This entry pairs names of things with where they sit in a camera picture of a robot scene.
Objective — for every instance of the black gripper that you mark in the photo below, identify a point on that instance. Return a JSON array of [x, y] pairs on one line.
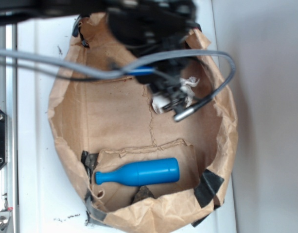
[[166, 77]]

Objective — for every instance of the white paper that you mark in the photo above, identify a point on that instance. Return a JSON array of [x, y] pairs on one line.
[[186, 85]]

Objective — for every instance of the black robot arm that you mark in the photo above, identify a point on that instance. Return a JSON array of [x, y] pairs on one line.
[[144, 27]]

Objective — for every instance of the blue plastic bottle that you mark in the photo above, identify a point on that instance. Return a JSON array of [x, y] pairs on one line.
[[142, 173]]

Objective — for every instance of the brown paper bag tray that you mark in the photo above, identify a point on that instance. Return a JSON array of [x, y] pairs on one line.
[[116, 120]]

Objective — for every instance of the black tape strip right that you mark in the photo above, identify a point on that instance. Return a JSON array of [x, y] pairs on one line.
[[208, 187]]

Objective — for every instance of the black tape strip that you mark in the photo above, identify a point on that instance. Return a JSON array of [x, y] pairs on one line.
[[208, 187], [95, 216], [76, 30]]

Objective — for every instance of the dark rock piece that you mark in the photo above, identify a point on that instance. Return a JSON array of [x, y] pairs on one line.
[[143, 193]]

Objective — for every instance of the black tape strip lower left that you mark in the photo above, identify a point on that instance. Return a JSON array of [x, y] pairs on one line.
[[95, 216]]

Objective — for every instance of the black tape strip upper left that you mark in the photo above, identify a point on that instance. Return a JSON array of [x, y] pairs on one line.
[[76, 30]]

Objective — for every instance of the white tray lid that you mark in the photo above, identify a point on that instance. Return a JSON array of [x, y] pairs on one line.
[[47, 201]]

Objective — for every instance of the aluminium frame rail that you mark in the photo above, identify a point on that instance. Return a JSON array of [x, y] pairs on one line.
[[8, 147]]

